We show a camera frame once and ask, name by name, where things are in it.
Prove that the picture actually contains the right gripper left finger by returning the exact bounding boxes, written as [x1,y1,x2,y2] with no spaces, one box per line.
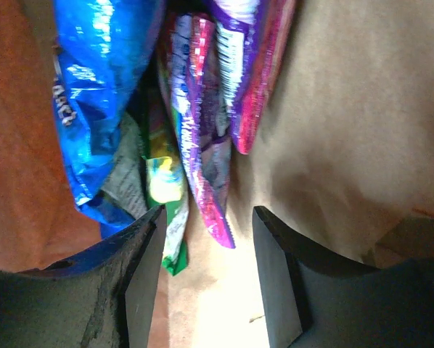
[0,206,167,347]

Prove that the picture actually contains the purple snack packet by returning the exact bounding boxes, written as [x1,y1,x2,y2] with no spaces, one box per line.
[169,13,235,249]
[207,0,296,154]

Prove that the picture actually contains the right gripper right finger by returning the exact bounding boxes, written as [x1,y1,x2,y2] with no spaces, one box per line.
[253,206,434,347]

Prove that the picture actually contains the red brown paper bag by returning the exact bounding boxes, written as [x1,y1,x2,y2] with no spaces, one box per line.
[0,1,434,347]

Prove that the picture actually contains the blue snack bag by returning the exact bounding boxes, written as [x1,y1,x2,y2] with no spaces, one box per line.
[52,1,165,238]

